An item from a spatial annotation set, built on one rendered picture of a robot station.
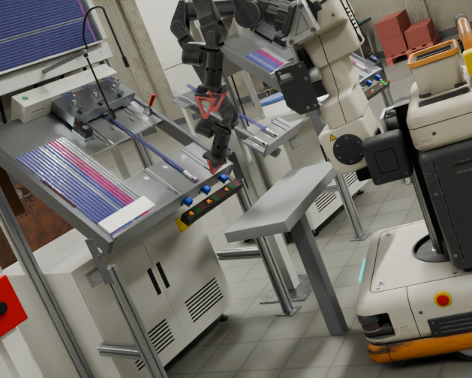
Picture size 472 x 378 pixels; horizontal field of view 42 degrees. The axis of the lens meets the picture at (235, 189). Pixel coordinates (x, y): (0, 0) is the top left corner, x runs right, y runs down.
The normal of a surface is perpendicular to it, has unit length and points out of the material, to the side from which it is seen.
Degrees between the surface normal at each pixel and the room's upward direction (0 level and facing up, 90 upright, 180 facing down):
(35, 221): 90
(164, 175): 44
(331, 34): 90
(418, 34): 90
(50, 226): 90
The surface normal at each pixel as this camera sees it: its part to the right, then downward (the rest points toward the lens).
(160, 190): 0.25, -0.73
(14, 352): 0.72, -0.12
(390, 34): -0.40, 0.36
